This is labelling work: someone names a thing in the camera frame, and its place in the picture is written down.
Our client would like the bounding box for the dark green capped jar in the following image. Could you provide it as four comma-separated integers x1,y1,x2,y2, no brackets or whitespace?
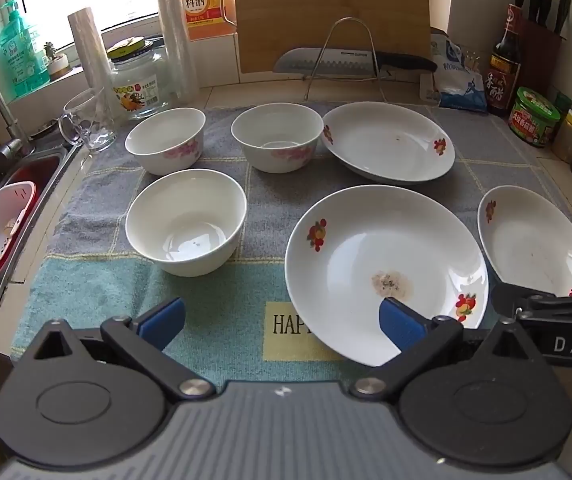
553,90,572,127

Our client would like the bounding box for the white fruit-print plate with stain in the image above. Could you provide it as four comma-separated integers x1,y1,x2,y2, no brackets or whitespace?
284,185,490,367

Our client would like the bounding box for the glass jar with yellow label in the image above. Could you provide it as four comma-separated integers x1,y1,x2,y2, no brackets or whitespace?
107,37,171,121

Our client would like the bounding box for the plastic wrap roll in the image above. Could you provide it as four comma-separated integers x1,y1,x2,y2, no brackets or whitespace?
67,7,117,112

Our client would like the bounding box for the brown knife block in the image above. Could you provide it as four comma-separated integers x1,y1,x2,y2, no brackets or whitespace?
518,16,566,97

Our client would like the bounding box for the yellow-lidded spice jar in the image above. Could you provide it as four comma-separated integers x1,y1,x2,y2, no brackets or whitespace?
551,108,572,164

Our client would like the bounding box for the red plastic basin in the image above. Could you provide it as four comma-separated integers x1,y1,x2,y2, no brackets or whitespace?
0,154,62,284

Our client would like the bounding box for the white and blue salt bag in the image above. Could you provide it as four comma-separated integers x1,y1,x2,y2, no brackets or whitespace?
418,27,490,112

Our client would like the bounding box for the metal faucet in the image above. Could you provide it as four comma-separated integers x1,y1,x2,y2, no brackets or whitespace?
0,60,35,159

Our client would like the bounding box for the orange cooking wine bottle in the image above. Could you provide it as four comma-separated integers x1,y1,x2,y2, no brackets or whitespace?
178,0,237,41

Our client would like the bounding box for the black-handled santoku knife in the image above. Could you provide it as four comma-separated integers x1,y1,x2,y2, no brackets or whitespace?
272,47,440,77

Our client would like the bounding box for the green-lidded sauce jar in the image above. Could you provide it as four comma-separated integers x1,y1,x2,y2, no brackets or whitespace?
508,86,562,149

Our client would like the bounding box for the green dish soap bottle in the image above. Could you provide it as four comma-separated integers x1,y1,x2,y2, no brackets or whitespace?
0,0,51,99

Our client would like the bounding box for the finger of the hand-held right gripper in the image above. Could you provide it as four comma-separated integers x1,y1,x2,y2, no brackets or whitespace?
490,280,572,323

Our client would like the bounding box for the white bowl with pink flowers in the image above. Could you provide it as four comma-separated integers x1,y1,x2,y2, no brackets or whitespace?
124,107,206,176
230,103,325,175

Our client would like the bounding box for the small potted plant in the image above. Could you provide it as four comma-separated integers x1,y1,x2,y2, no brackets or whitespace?
43,41,70,81

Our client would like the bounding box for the plain white bowl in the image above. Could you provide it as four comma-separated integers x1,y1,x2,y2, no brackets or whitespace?
124,168,248,277

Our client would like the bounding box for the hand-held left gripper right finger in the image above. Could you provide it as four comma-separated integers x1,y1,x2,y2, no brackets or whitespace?
350,296,547,404

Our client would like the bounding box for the tall clear plastic roll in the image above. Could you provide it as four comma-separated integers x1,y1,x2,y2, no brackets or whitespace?
149,0,200,106

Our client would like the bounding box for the clear glass mug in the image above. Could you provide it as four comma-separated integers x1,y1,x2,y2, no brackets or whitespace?
57,86,119,155

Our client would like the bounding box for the dark vinegar bottle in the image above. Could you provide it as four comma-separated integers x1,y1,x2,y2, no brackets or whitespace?
485,3,525,116

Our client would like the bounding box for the steel sink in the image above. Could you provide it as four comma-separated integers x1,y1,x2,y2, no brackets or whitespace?
0,144,83,309

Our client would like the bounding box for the metal wire rack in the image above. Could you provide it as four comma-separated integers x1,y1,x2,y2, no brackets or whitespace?
303,17,387,104

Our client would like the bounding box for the grey and teal printed mat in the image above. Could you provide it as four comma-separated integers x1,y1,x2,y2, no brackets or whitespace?
10,101,572,377

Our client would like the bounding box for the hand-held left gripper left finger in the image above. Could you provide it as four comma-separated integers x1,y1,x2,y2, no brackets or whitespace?
33,296,216,403

